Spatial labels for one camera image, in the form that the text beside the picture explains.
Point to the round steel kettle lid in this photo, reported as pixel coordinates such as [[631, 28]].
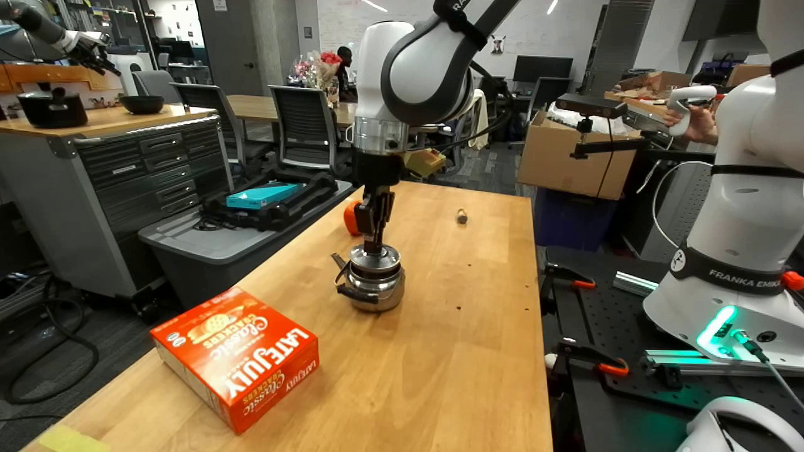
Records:
[[374, 261]]

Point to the white handheld controller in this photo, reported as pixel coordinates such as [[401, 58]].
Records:
[[691, 95]]

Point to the dark blue bin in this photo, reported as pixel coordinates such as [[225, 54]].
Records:
[[573, 220]]

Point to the brown cardboard box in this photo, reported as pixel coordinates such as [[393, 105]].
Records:
[[573, 160]]

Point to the grey drawer cabinet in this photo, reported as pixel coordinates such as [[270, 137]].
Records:
[[108, 201]]

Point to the wooden meeting table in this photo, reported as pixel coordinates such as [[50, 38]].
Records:
[[253, 107]]

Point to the small brown cylindrical object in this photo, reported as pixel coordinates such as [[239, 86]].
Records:
[[461, 218]]

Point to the grey background robot arm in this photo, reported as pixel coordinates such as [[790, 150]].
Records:
[[50, 28]]

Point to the black cooking pot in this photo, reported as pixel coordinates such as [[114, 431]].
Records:
[[50, 110]]

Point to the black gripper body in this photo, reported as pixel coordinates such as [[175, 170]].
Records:
[[378, 171]]

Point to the yellow sponge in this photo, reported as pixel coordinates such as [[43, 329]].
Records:
[[72, 441]]

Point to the black bowl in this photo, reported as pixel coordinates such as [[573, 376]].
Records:
[[142, 105]]

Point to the short aluminium rail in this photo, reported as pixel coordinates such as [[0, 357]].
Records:
[[641, 282]]

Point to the long aluminium rail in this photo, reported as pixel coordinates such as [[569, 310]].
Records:
[[720, 359]]

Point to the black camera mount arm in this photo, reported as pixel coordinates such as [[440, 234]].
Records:
[[607, 146]]

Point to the black desktop monitor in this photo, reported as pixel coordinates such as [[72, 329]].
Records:
[[543, 68]]

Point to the black stereo camera bar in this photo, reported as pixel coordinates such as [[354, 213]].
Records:
[[598, 105]]

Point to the white jacket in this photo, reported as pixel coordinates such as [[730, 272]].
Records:
[[479, 117]]

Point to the colourful flower bouquet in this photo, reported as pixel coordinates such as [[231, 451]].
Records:
[[317, 68]]

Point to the orange wooden shelf board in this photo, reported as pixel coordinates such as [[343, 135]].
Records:
[[50, 79]]

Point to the operator hand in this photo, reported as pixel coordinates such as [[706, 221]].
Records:
[[710, 127]]

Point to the seated dark-haired person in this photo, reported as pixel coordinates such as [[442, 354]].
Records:
[[343, 72]]

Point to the teal plastic case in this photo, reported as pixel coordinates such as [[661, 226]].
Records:
[[263, 196]]

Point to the small steel kettle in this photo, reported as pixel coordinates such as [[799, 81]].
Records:
[[373, 292]]

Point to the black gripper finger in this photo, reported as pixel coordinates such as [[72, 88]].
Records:
[[367, 220], [385, 220]]

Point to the grey mesh office chair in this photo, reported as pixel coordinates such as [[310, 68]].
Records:
[[302, 127]]

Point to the white curved headset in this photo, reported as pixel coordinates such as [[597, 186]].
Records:
[[736, 417]]

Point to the orange cracker box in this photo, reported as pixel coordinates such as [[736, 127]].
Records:
[[239, 359]]

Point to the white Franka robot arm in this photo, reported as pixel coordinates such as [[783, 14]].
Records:
[[754, 210]]

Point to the dark grey office chair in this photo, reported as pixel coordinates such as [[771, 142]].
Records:
[[209, 110]]

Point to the pale grey office chair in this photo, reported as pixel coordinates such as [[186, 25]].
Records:
[[156, 83]]

